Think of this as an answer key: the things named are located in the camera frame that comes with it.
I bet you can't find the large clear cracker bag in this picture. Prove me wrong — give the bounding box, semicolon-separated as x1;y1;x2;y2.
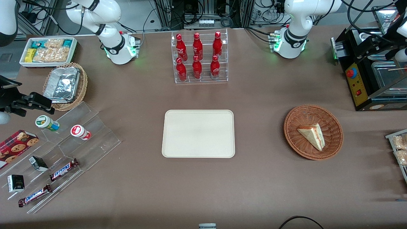
33;47;70;63

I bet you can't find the grey metal tray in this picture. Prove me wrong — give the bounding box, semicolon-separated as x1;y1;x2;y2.
385;129;407;185

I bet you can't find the red plaid cookie box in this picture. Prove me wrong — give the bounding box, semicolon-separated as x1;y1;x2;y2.
0;129;40;170

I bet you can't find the Snickers chocolate bar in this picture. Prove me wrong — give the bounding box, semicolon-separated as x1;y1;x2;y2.
18;184;53;208
49;158;79;182

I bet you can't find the beige plastic tray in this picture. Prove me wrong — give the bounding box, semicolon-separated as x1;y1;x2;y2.
162;110;236;158

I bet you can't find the aluminium profile frame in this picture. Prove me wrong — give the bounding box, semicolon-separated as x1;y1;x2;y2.
154;0;255;30

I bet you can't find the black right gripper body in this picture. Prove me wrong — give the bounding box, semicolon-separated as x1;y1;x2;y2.
0;92;55;115

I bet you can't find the triangular sandwich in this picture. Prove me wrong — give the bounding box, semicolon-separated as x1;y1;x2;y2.
297;123;326;151

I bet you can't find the black floor cable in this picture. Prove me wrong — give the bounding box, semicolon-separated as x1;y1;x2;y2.
278;215;325;229

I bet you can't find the aluminium foil container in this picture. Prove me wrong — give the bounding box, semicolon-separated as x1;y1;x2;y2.
43;66;81;104

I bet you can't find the brown wicker basket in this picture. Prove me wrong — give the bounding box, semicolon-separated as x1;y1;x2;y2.
284;105;344;161

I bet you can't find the clear acrylic bottle rack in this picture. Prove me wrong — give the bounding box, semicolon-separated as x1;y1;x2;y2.
171;28;229;84

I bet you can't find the red label yogurt bottle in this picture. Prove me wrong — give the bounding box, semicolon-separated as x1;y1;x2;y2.
70;125;92;141

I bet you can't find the white rectangular snack bin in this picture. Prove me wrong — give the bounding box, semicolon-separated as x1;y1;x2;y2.
19;37;79;68

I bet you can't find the clear acrylic stepped display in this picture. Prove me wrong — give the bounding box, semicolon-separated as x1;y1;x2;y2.
0;101;122;214

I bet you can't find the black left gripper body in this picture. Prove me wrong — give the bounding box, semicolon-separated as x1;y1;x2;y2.
355;38;402;60

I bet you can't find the light wicker basket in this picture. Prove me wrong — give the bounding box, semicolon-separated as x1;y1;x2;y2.
43;62;88;112

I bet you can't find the green label yogurt bottle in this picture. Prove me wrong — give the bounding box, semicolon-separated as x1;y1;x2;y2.
35;115;60;132

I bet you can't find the steel pan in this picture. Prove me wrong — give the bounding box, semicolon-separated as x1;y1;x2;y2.
371;60;407;93
359;30;395;61

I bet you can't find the white power strip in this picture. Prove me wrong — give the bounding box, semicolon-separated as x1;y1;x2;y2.
198;18;221;28

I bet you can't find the clear snack packet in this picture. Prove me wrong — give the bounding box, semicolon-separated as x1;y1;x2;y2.
394;149;407;166
392;134;407;151

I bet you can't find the small black box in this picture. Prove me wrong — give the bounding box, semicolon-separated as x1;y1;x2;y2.
7;174;25;193
29;156;49;172

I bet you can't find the black food warmer machine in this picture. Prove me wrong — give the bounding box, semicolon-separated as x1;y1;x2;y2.
330;5;407;112

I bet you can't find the red cola bottle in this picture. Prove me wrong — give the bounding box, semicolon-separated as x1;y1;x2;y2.
210;54;221;80
176;57;187;82
192;56;203;80
176;33;188;62
212;31;223;59
192;32;204;61

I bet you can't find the small clear cracker bag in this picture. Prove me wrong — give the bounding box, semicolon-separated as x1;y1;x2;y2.
44;38;65;49

